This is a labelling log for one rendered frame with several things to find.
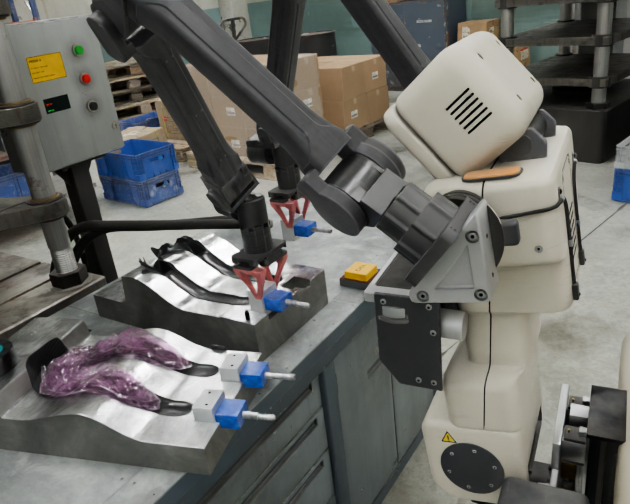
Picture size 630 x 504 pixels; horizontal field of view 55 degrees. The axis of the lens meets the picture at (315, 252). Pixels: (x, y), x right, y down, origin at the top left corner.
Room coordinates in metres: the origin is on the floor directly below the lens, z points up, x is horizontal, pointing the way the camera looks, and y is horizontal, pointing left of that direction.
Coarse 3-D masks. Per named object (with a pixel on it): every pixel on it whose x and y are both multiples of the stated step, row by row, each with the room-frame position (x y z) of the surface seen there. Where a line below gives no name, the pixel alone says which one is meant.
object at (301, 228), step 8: (288, 216) 1.41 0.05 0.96; (296, 216) 1.40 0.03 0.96; (296, 224) 1.38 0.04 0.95; (304, 224) 1.37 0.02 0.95; (312, 224) 1.37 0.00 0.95; (288, 232) 1.38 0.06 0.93; (296, 232) 1.37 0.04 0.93; (304, 232) 1.36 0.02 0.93; (312, 232) 1.37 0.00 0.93; (320, 232) 1.35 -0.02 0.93; (328, 232) 1.33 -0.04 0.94; (288, 240) 1.38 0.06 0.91
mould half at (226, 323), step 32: (192, 256) 1.32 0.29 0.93; (224, 256) 1.34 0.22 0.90; (128, 288) 1.23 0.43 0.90; (160, 288) 1.19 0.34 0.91; (224, 288) 1.21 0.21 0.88; (320, 288) 1.21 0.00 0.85; (128, 320) 1.25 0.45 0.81; (160, 320) 1.18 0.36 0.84; (192, 320) 1.12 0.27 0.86; (224, 320) 1.07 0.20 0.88; (256, 320) 1.04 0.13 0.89; (288, 320) 1.11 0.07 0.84
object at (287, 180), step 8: (280, 168) 1.37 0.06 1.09; (288, 168) 1.37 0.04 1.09; (296, 168) 1.38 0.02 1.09; (280, 176) 1.38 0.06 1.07; (288, 176) 1.37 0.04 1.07; (296, 176) 1.38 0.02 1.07; (280, 184) 1.38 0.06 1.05; (288, 184) 1.37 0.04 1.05; (296, 184) 1.37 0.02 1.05; (272, 192) 1.37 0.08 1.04; (280, 192) 1.36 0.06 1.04; (288, 192) 1.35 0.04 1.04
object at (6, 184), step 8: (0, 168) 4.65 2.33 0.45; (8, 168) 4.69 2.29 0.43; (0, 176) 4.64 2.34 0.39; (8, 176) 4.31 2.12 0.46; (16, 176) 4.34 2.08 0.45; (24, 176) 4.38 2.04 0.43; (0, 184) 4.26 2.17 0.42; (8, 184) 4.30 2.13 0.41; (16, 184) 4.34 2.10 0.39; (24, 184) 4.38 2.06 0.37; (0, 192) 4.25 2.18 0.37; (8, 192) 4.29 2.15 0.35; (16, 192) 4.32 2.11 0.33; (24, 192) 4.37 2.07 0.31
